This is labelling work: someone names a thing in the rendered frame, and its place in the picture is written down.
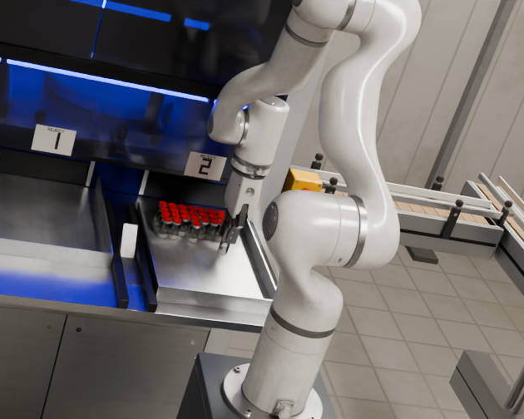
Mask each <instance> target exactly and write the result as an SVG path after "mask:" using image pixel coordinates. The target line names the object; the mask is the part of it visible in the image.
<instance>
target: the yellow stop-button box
mask: <svg viewBox="0 0 524 419"><path fill-rule="evenodd" d="M322 185H323V183H322V181H321V180H320V178H319V176H318V175H317V172H316V170H312V169H308V168H303V167H298V166H293V165H291V166H290V167H289V171H288V174H287V176H286V178H285V181H284V185H283V188H282V190H281V193H283V192H285V191H288V190H304V189H310V190H312V191H316V192H320V190H321V188H322Z"/></svg>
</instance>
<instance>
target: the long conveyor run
mask: <svg viewBox="0 0 524 419"><path fill-rule="evenodd" d="M478 179H479V180H480V181H481V182H482V183H483V185H481V184H477V183H473V182H471V181H470V180H467V181H466V182H465V185H464V186H463V188H462V192H461V194H460V195H462V196H467V197H472V198H477V199H482V200H490V201H492V204H491V206H490V208H487V207H484V208H486V209H487V210H495V211H499V212H502V216H501V218H500V219H494V218H491V219H492V220H493V221H494V223H495V224H496V225H497V226H498V227H501V228H503V230H504V231H503V235H502V237H501V239H500V241H499V243H498V246H497V248H496V250H495V252H494V255H493V257H494V258H495V260H496V261H497V262H498V263H499V264H500V266H501V267H502V268H503V270H504V271H505V272H506V274H507V275H508V276H509V278H510V279H511V280H512V282H513V283H514V284H515V285H516V286H517V288H518V289H519V290H520V292H521V293H522V294H523V296H524V201H523V200H522V199H521V198H520V197H519V196H518V194H517V193H516V192H515V191H514V190H513V189H512V188H511V186H510V185H509V184H508V183H507V182H506V181H505V180H504V179H503V178H502V177H501V176H499V177H498V179H497V183H498V184H499V185H500V186H499V187H498V186H496V187H495V186H494V185H493V184H492V182H491V181H490V180H489V179H488V178H487V177H486V176H485V175H484V174H483V173H480V174H479V176H478Z"/></svg>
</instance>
